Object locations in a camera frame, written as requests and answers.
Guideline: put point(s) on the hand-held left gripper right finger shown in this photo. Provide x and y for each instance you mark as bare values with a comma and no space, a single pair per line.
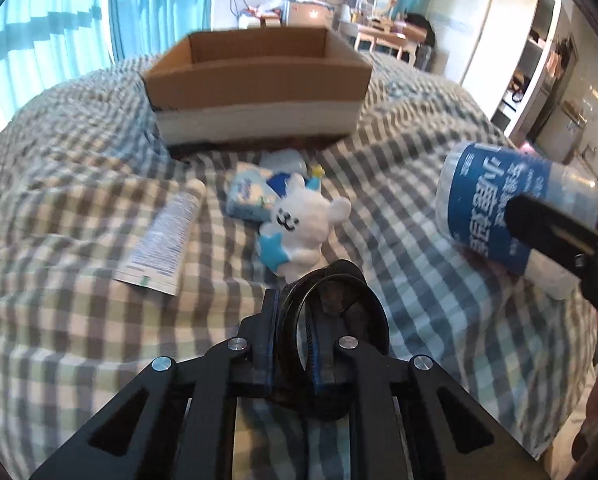
320,371

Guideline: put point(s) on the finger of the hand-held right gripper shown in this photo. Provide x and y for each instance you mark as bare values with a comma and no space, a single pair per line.
544,227

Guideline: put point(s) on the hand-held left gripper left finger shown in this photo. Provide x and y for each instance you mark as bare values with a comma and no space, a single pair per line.
267,332

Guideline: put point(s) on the blue label plastic bottle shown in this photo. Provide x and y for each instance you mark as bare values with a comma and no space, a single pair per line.
484,195

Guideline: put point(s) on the black round case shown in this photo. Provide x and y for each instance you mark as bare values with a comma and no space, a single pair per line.
364,310

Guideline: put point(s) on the cardboard box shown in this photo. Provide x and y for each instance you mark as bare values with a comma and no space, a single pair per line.
259,85

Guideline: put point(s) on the white bear plush toy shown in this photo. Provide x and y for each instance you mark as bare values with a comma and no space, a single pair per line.
299,230

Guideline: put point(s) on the white toothpaste tube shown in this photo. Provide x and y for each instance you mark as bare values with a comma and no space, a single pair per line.
166,240

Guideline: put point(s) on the blue tissue packet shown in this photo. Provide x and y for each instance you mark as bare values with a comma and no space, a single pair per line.
246,195

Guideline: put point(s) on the checked blanket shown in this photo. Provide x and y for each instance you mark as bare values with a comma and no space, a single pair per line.
104,350

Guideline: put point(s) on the small white packet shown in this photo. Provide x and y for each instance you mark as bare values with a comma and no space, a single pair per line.
284,160

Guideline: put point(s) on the white wardrobe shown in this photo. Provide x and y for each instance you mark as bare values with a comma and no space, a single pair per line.
484,40

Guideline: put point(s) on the dark chair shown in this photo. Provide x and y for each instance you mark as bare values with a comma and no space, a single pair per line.
421,40

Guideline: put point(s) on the cream dressing table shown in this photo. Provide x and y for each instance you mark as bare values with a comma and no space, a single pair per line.
381,35

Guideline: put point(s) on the blue window curtain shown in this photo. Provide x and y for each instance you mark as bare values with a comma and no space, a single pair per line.
64,20

